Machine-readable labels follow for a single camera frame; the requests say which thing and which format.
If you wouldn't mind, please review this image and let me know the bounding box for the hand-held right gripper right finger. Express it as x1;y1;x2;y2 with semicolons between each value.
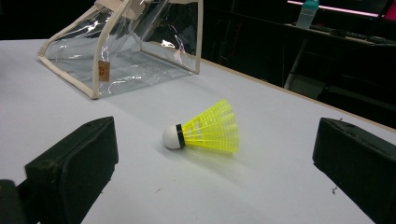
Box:
312;117;396;224

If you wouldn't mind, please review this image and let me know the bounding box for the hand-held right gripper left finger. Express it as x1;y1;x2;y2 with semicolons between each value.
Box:
24;116;120;224

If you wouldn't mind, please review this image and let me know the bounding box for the yellow shuttlecock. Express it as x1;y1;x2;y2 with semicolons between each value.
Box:
162;98;240;154

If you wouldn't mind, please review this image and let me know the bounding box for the clear bag with beige trim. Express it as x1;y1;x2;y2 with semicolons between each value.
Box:
36;0;204;101

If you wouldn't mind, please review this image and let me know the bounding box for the dark desk with white leg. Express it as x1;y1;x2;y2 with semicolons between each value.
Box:
283;22;396;91

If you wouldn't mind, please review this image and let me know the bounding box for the pink light strip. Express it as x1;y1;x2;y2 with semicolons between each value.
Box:
287;0;381;19

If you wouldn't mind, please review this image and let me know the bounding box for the water bottle with teal cap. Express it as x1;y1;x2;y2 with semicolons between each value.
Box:
295;0;320;30

